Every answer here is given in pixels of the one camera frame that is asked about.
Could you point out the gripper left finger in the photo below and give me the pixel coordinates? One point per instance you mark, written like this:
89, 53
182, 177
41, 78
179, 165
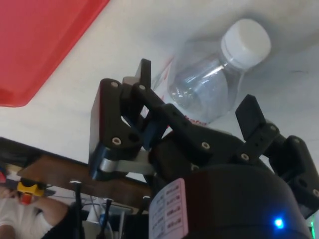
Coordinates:
112, 119

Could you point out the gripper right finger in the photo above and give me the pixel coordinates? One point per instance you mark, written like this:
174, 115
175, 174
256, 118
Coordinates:
251, 117

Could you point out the clear plastic bottle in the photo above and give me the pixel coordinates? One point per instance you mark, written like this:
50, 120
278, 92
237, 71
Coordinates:
202, 84

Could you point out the red tray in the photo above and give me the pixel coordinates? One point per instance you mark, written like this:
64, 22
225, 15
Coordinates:
37, 49

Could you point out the yellow emergency stop box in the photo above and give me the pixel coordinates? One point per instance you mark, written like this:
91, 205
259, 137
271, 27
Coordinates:
30, 188

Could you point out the person in white shirt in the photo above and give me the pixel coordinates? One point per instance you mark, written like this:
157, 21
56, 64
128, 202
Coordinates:
17, 219

